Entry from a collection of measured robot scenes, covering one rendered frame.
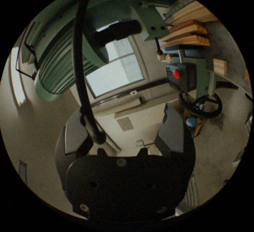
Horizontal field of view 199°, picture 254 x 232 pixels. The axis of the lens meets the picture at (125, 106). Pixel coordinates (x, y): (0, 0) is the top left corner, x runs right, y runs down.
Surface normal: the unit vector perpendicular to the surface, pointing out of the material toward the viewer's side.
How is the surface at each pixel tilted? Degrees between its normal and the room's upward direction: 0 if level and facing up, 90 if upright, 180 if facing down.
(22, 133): 180
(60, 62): 90
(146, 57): 90
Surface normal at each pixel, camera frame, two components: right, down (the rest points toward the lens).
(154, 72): -0.01, 0.50
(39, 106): 0.93, -0.30
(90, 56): 0.24, 0.92
